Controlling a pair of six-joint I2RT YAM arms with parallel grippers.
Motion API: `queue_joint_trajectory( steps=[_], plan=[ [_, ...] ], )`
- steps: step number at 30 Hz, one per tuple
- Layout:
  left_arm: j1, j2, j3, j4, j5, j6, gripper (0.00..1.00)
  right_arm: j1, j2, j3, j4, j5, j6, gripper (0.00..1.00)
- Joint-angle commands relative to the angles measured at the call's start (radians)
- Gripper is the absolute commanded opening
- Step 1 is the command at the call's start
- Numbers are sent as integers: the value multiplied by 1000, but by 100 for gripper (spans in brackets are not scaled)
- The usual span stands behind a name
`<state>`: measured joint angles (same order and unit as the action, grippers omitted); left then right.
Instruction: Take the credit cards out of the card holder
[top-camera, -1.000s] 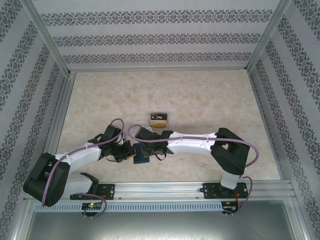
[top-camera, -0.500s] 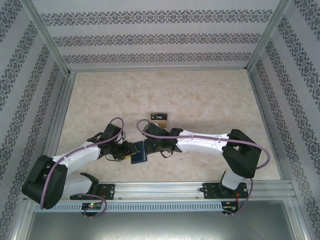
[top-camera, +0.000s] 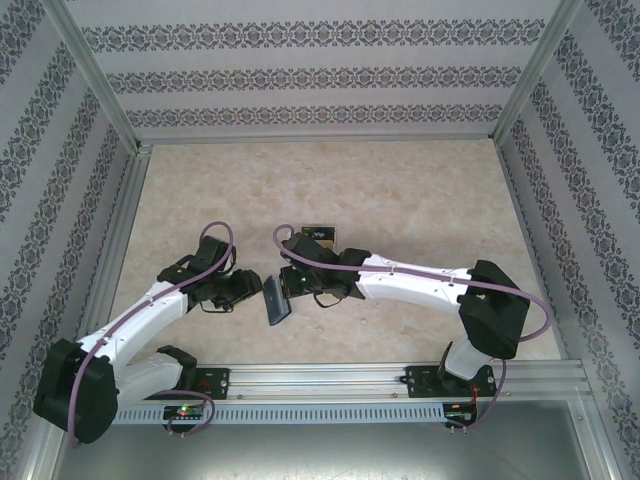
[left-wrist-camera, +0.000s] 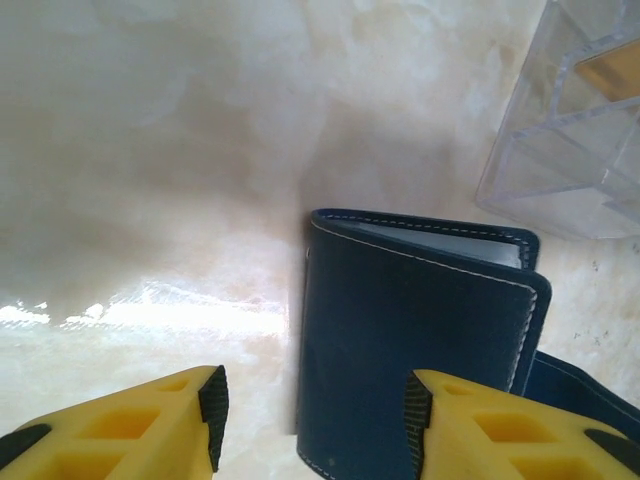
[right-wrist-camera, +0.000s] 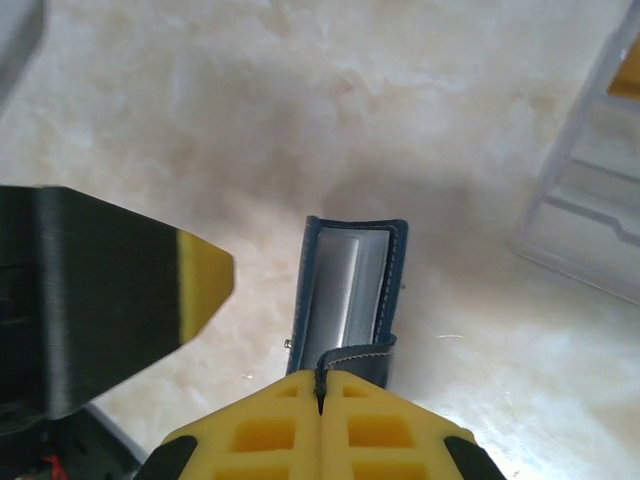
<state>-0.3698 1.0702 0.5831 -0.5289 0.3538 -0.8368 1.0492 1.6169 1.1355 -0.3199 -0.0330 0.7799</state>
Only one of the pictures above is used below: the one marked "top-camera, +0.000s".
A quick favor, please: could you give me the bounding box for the aluminium front rail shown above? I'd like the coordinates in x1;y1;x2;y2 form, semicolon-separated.
112;360;594;401

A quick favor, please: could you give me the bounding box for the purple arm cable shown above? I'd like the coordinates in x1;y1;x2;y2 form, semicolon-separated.
69;221;239;449
272;224;551;432

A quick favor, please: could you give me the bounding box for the right controller board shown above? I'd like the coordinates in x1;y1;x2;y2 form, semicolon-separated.
446;402;476;426

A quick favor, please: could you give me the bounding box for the navy blue card holder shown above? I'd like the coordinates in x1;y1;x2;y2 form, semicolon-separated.
263;276;294;327

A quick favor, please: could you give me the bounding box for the thin black left gripper cable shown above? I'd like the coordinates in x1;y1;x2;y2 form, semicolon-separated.
197;297;237;315

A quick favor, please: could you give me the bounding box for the aluminium back frame bar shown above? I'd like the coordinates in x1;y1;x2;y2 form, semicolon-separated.
134;133;501;147

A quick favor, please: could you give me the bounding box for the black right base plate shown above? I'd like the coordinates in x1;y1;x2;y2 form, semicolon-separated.
407;364;501;400

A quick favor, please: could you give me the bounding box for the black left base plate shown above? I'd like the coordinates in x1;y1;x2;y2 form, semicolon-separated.
174;367;231;401

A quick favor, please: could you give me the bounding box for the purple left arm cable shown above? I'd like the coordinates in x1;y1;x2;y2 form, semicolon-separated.
69;221;239;449

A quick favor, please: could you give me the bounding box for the grey metal sheet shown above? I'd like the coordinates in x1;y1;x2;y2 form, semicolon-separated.
49;422;606;480

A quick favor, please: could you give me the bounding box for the aluminium side floor rail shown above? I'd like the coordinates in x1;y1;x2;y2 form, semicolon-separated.
497;142;599;362
74;144;154;351

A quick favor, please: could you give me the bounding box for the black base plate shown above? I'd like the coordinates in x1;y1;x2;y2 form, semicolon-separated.
407;364;501;400
174;367;231;401

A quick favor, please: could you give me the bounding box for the slotted grey cable duct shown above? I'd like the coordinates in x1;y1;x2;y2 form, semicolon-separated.
114;402;446;425

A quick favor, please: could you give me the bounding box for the aluminium frame post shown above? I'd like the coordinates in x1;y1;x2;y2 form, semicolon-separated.
574;394;631;480
44;0;154;154
14;414;66;480
492;0;589;146

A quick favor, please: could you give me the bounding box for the controller board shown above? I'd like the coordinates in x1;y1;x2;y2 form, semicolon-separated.
446;402;476;426
164;405;206;420

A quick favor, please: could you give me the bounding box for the left controller board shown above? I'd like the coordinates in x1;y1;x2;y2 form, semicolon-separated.
164;405;206;420

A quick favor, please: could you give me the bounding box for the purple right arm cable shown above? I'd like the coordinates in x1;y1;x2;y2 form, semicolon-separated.
272;224;551;432

